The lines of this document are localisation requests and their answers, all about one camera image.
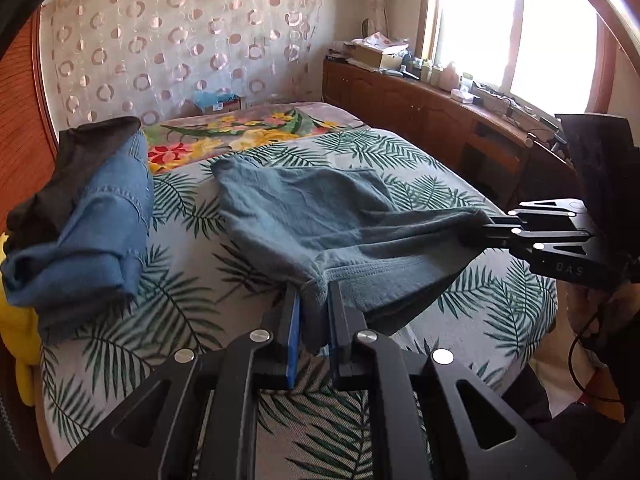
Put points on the white bottle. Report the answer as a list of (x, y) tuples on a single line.
[(436, 72)]

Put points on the wooden slatted wardrobe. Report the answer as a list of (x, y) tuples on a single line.
[(25, 135)]

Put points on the person's right hand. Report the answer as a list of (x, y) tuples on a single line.
[(597, 310)]

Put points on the blue cardboard box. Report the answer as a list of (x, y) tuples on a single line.
[(217, 101)]

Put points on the beige window curtain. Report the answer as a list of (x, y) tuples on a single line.
[(385, 0)]

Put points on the person's dark clothing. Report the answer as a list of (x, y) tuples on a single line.
[(590, 435)]

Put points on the circle-patterned sheer curtain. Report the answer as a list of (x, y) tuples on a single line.
[(175, 35)]

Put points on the folded dark pants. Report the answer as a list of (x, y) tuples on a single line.
[(65, 170)]

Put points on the floral pillow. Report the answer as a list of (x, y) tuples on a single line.
[(240, 132)]

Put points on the folded blue jeans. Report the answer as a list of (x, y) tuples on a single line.
[(95, 245)]

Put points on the grey-blue shorts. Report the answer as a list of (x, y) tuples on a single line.
[(330, 225)]

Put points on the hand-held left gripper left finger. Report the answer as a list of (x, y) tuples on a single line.
[(295, 330)]

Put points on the open cardboard box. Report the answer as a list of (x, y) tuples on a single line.
[(377, 56)]

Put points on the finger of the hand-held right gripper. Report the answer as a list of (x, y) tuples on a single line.
[(530, 240), (545, 214)]

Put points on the window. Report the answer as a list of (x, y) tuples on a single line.
[(515, 30)]

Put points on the wooden sideboard cabinet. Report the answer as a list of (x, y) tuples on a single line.
[(415, 115)]

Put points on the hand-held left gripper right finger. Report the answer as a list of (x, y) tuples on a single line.
[(340, 325)]

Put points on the white tissue box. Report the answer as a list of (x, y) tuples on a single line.
[(462, 94)]

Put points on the leaf-print bed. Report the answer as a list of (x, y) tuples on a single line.
[(190, 280)]

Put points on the white power strip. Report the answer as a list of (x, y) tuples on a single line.
[(505, 102)]

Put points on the yellow cloth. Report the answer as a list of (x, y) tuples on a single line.
[(17, 340)]

